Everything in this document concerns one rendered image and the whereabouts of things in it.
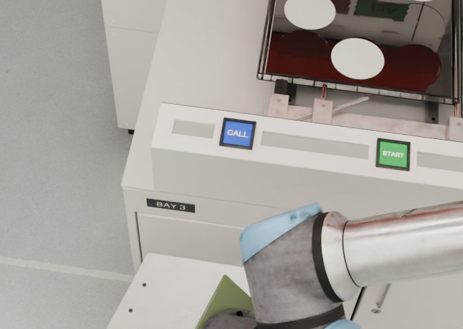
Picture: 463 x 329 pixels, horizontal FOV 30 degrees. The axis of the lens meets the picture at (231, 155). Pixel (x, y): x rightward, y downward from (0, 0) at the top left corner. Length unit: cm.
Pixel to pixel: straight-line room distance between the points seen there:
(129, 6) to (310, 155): 83
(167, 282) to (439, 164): 49
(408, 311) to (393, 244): 83
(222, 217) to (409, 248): 61
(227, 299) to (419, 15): 74
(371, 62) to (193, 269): 52
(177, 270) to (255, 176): 21
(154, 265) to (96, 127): 121
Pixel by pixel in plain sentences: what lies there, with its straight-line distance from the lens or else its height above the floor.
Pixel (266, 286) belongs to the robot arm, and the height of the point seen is 115.
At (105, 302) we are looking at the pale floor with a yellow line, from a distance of 236.
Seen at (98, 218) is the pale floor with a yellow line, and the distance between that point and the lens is 248.
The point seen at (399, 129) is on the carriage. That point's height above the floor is 88.
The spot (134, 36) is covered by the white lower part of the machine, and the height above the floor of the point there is 50.
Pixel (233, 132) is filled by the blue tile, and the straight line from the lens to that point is 145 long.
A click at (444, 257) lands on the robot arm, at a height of 125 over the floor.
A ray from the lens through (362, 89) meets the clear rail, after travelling 161.
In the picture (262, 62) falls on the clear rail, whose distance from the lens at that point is 162.
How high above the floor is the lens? 215
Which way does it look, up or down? 57 degrees down
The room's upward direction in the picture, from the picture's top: 3 degrees clockwise
